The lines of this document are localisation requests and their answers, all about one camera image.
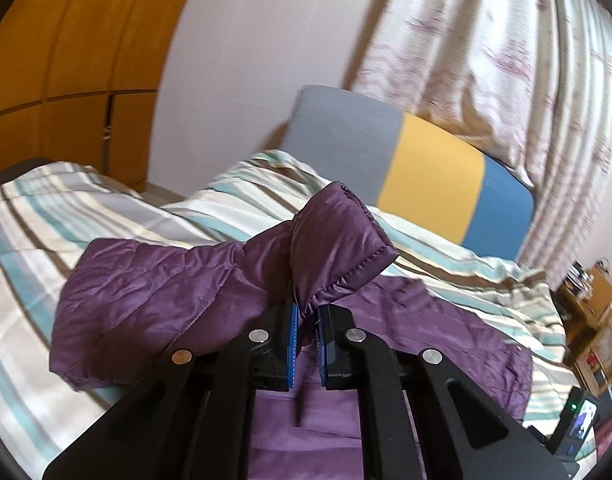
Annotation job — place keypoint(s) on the purple quilted jacket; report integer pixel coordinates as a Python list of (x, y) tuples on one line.
[(175, 290)]

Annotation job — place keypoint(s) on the striped duvet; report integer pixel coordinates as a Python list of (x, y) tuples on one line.
[(85, 210)]

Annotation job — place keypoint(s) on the white floral curtain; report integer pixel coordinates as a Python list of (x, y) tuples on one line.
[(511, 85)]

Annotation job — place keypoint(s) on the wooden wardrobe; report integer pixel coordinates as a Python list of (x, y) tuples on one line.
[(70, 60)]

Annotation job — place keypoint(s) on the pink cloth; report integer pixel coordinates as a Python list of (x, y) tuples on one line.
[(606, 435)]

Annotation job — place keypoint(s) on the grey yellow blue headboard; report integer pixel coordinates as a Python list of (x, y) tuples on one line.
[(436, 180)]

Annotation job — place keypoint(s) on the dark bed frame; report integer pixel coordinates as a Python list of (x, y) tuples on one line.
[(15, 170)]

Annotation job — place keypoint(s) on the wooden shelf unit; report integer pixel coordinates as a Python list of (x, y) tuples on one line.
[(593, 320)]

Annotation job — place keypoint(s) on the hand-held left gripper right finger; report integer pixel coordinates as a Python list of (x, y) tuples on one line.
[(322, 345)]

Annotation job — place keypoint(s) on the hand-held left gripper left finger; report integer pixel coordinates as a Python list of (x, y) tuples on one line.
[(294, 345)]

